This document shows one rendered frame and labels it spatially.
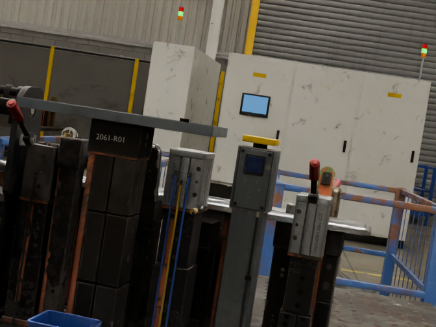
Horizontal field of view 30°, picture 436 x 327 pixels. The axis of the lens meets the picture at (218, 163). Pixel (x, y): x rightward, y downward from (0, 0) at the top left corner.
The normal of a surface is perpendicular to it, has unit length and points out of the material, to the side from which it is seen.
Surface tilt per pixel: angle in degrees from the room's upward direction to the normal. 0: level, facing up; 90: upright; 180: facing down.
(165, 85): 90
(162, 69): 90
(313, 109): 90
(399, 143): 90
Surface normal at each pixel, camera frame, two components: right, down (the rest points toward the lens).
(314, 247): -0.19, 0.02
